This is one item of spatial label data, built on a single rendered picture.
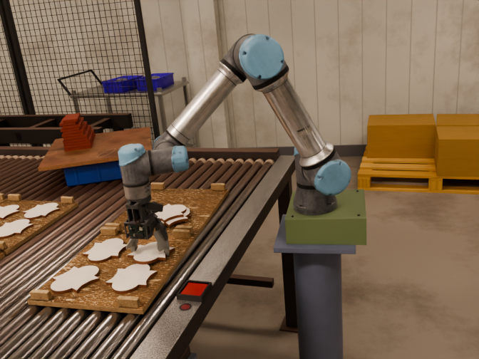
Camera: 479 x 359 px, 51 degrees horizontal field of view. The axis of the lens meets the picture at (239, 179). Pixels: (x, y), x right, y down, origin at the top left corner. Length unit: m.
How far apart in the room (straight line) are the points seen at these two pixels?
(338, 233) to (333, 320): 0.38
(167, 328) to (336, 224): 0.67
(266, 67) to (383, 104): 3.86
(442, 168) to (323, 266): 2.69
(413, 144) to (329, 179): 3.26
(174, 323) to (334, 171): 0.63
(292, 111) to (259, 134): 3.89
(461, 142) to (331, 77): 1.50
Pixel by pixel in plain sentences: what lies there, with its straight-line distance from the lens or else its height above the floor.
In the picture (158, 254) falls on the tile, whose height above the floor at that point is 0.95.
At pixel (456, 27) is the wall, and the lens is 5.18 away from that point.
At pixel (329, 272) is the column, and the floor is 0.74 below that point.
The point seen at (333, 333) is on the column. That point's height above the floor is 0.48.
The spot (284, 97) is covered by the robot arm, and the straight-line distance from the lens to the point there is 1.44.
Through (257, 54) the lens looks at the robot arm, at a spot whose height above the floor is 1.52.
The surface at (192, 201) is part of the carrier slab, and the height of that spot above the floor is 0.94.
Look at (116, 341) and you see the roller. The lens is 1.32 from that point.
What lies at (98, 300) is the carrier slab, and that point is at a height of 0.94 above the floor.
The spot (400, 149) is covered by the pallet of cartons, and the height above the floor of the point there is 0.24.
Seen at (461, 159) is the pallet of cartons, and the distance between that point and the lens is 4.34.
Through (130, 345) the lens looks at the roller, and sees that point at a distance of 1.29.
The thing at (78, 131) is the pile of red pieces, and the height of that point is 1.13.
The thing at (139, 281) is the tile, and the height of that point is 0.95.
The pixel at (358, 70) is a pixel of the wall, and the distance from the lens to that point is 5.13.
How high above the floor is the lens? 1.68
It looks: 20 degrees down
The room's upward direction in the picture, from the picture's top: 5 degrees counter-clockwise
